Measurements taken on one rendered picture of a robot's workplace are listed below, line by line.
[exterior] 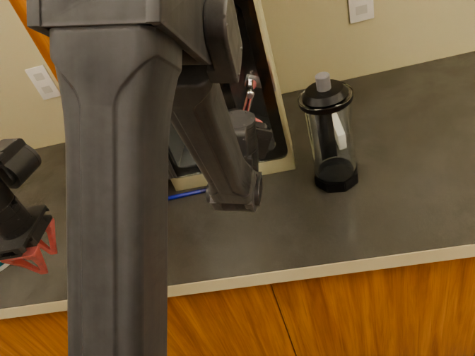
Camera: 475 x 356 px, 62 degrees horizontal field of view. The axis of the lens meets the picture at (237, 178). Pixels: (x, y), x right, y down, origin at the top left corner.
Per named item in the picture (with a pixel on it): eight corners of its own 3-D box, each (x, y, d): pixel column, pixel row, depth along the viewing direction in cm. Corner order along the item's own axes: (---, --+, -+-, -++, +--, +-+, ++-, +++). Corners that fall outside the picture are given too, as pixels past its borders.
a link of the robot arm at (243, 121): (207, 208, 66) (259, 210, 64) (196, 150, 58) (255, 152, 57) (220, 164, 75) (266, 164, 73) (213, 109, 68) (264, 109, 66)
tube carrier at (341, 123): (314, 162, 98) (300, 85, 85) (359, 158, 95) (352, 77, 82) (312, 192, 90) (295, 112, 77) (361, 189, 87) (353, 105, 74)
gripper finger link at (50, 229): (74, 241, 77) (47, 208, 71) (60, 273, 71) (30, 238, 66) (43, 247, 78) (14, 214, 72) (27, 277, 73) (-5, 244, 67)
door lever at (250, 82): (247, 117, 89) (236, 115, 89) (257, 79, 83) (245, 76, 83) (247, 131, 85) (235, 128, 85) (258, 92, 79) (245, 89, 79)
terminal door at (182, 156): (172, 177, 102) (97, 25, 78) (289, 155, 97) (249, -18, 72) (171, 179, 102) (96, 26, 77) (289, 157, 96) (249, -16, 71)
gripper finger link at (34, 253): (71, 249, 75) (43, 215, 70) (56, 281, 70) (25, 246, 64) (39, 254, 77) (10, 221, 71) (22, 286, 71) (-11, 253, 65)
